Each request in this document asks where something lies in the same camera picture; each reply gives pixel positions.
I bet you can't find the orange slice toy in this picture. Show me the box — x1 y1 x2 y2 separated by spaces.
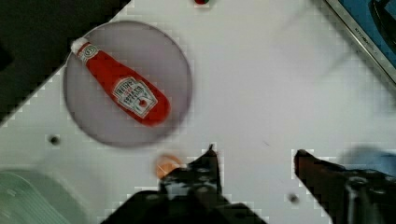
154 154 182 179

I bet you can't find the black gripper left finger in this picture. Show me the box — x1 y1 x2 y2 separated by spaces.
159 144 223 211

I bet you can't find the silver black toaster oven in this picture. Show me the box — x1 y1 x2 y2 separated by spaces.
323 0 396 83

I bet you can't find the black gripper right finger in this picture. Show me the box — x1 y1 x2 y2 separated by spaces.
293 149 395 224

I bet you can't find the red ketchup bottle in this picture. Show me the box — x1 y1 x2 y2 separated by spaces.
71 37 171 127

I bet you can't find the green perforated colander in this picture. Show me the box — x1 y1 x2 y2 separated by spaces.
0 170 89 224

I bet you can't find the grey round plate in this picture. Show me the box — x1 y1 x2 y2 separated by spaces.
64 21 192 147

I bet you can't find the blue bowl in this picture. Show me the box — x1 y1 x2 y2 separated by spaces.
340 146 396 176

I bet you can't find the loose red strawberry toy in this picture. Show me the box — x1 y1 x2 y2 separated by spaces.
194 0 209 5

